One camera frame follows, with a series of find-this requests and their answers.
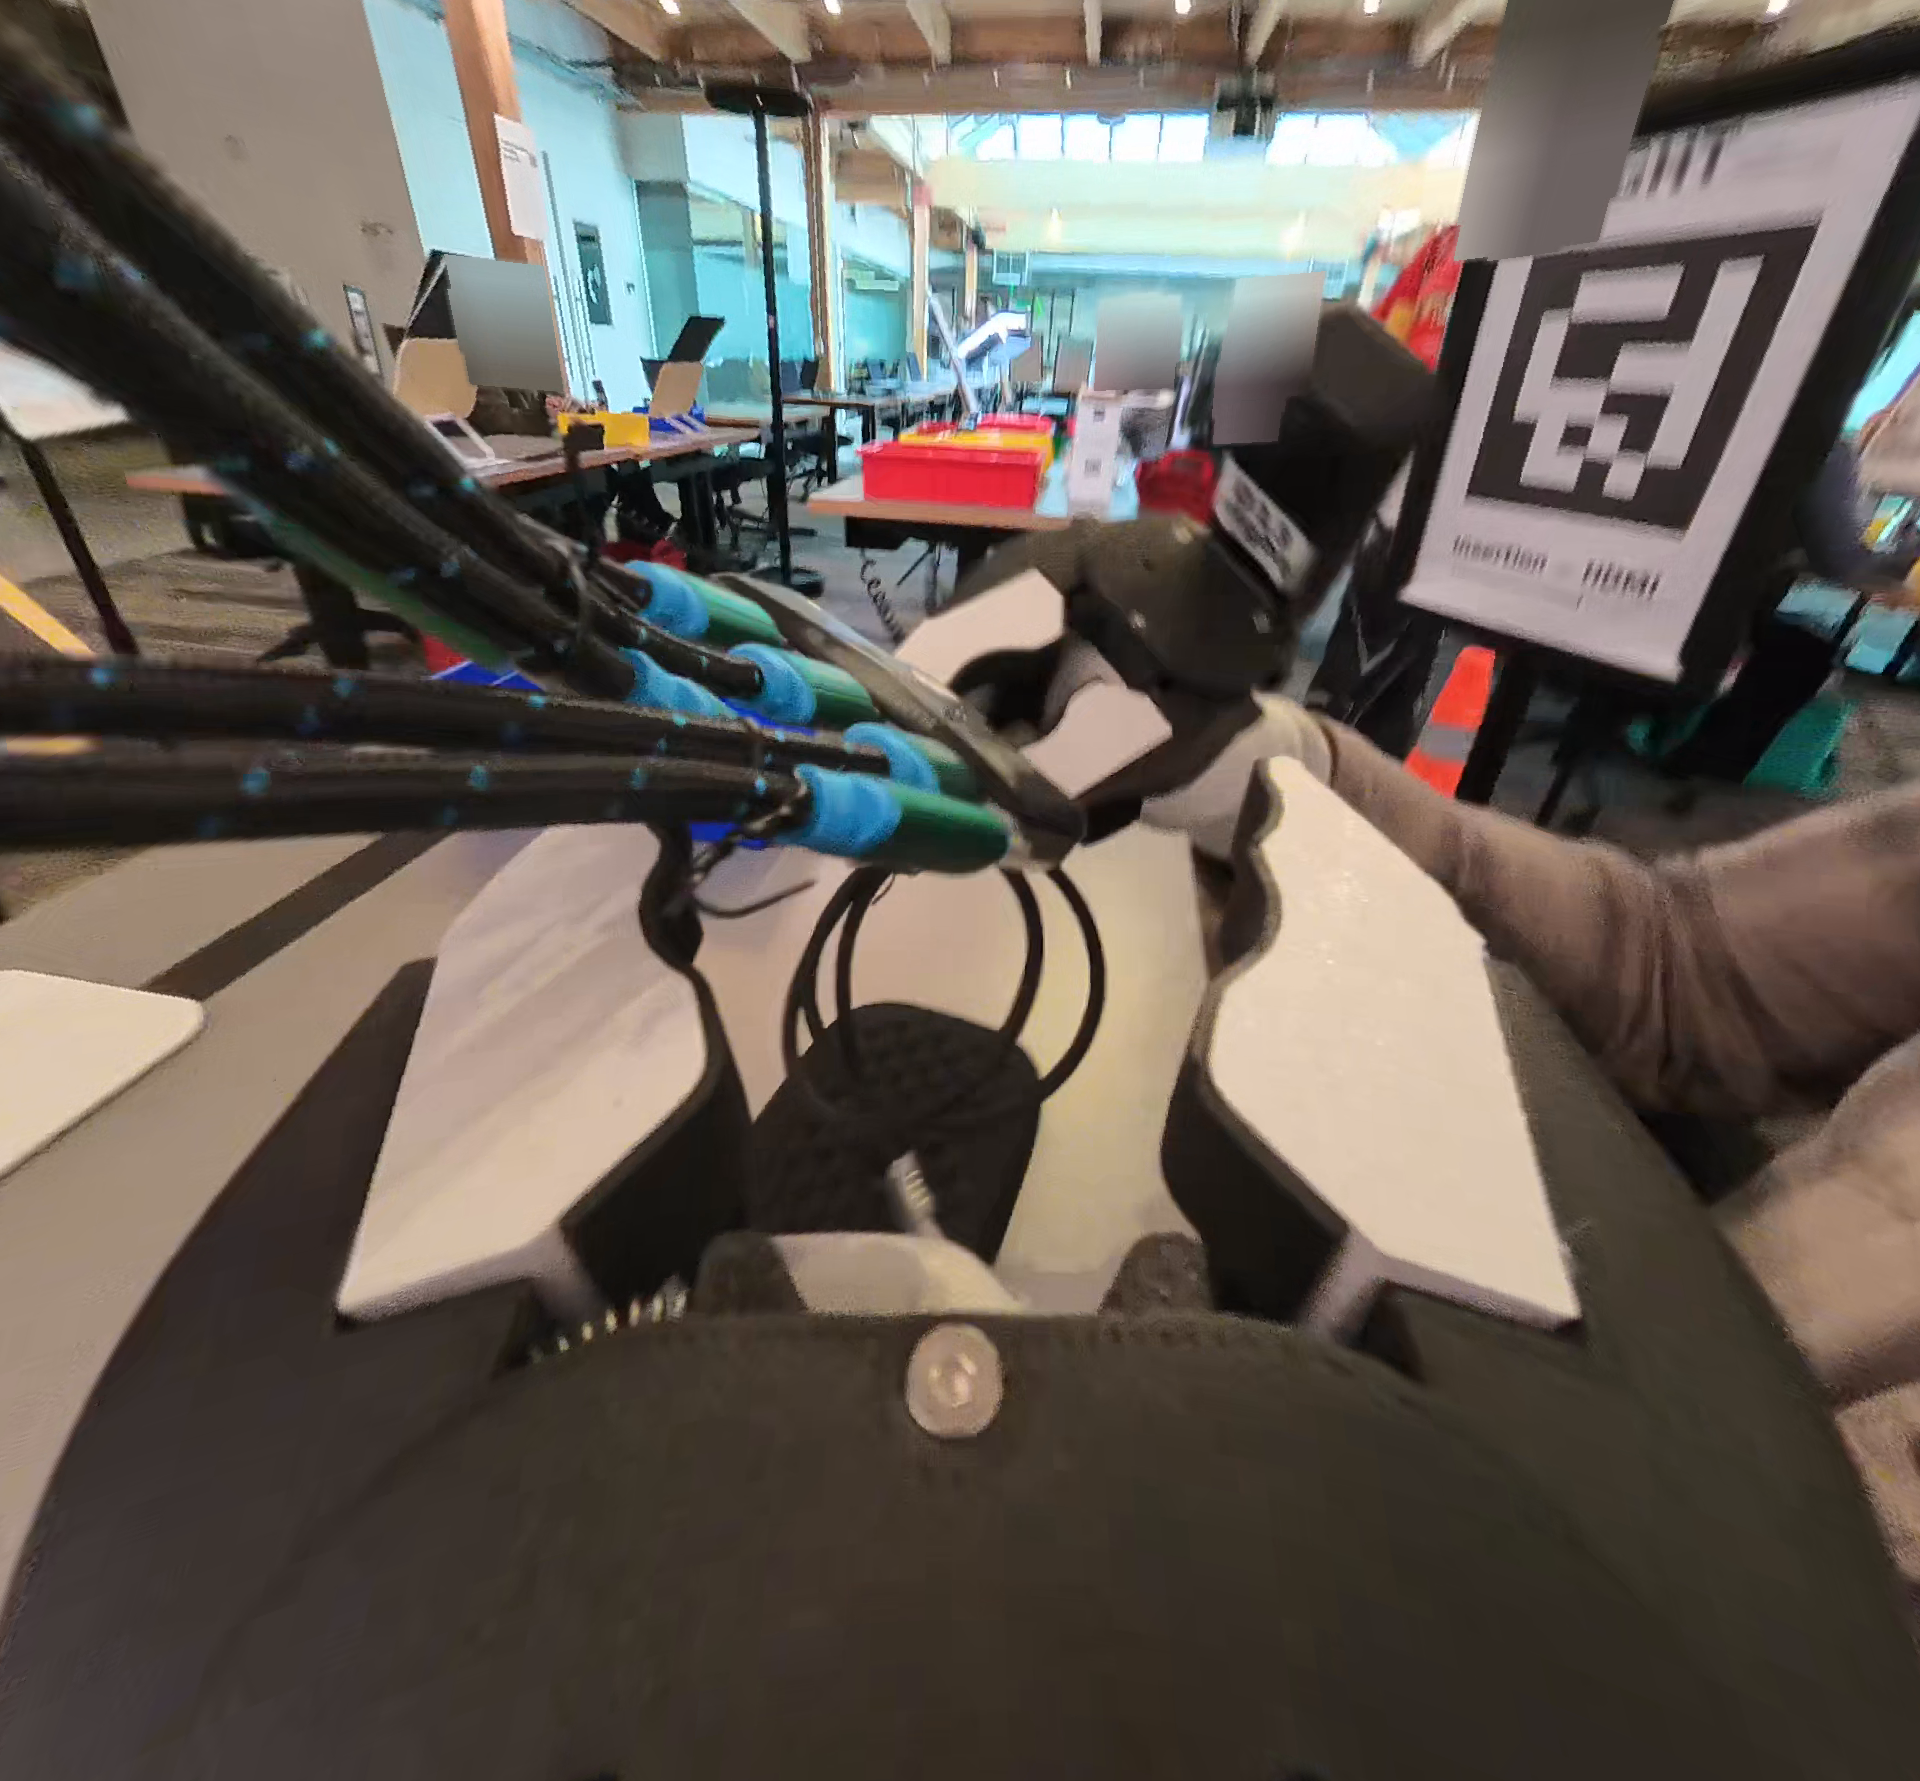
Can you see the red plastic tray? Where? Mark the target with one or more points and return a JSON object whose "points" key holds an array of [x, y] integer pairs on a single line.
{"points": [[951, 476]]}

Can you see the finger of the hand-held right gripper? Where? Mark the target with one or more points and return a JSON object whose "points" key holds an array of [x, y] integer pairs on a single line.
{"points": [[1103, 738], [999, 621]]}

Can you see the black hdmi switch box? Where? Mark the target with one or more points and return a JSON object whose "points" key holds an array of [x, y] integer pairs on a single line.
{"points": [[901, 687]]}

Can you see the black-framed printed sign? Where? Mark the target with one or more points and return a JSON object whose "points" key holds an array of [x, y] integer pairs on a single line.
{"points": [[1648, 462]]}

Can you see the black textured pad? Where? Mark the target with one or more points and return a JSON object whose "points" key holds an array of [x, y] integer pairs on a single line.
{"points": [[901, 1107]]}

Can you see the orange traffic cone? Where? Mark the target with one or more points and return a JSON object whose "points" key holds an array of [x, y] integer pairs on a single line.
{"points": [[1456, 732]]}

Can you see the person's right forearm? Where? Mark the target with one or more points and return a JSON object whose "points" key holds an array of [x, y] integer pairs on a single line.
{"points": [[1648, 942]]}

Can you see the white tablet stand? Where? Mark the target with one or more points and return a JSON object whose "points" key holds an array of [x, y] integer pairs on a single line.
{"points": [[75, 1062]]}

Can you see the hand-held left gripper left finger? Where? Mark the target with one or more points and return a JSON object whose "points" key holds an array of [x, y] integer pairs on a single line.
{"points": [[523, 1062]]}

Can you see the yellow plastic tray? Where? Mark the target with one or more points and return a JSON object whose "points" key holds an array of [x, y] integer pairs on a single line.
{"points": [[976, 432]]}

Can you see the yellow plastic bin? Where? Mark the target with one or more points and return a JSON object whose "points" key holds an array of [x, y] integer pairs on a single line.
{"points": [[601, 429]]}

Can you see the wooden column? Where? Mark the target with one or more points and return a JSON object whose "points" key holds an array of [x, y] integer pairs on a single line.
{"points": [[477, 56]]}

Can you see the white printed card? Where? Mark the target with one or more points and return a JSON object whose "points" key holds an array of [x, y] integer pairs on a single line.
{"points": [[1097, 455]]}

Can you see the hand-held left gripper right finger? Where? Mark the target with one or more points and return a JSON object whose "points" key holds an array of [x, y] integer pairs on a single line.
{"points": [[1381, 1062]]}

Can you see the ceiling projector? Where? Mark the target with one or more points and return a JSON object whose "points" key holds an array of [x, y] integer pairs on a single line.
{"points": [[1245, 108]]}

